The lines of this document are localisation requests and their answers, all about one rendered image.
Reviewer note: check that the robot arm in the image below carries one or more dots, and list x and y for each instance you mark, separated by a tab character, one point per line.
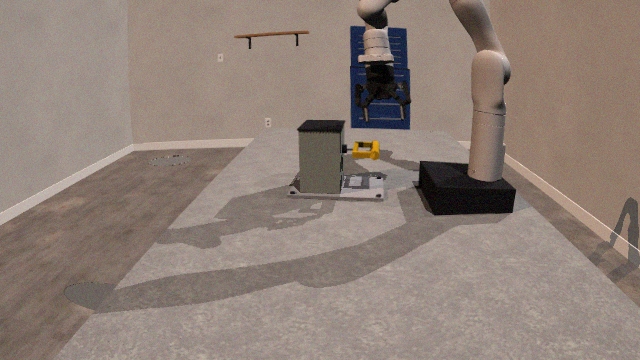
489	67

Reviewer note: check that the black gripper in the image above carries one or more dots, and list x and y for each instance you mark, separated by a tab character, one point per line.
381	85

